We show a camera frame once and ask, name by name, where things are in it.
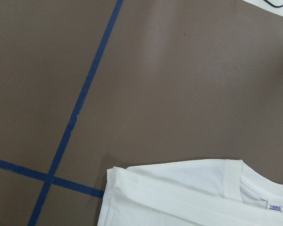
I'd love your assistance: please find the white long-sleeve printed shirt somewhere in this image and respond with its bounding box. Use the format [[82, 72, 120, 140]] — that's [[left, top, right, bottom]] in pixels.
[[98, 159, 283, 226]]

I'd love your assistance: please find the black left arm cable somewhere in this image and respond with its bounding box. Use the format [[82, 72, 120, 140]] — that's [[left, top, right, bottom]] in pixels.
[[263, 0, 283, 8]]

